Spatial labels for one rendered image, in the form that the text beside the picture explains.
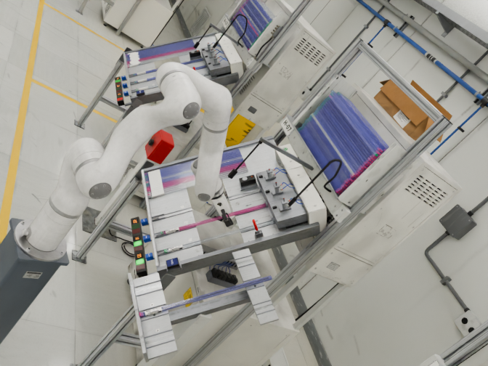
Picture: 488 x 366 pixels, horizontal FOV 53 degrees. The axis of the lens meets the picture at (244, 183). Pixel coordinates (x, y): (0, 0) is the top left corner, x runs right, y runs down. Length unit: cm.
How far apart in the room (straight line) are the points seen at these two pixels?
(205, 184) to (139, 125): 36
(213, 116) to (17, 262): 83
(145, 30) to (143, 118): 502
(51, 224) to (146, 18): 494
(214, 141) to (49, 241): 67
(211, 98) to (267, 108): 186
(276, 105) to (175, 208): 140
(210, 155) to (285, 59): 165
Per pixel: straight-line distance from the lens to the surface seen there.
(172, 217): 228
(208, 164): 176
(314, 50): 336
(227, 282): 247
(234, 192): 233
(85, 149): 167
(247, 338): 262
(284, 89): 341
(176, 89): 151
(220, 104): 162
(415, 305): 354
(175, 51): 369
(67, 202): 171
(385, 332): 362
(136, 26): 652
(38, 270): 190
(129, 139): 158
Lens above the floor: 193
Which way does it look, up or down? 22 degrees down
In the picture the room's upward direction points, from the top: 42 degrees clockwise
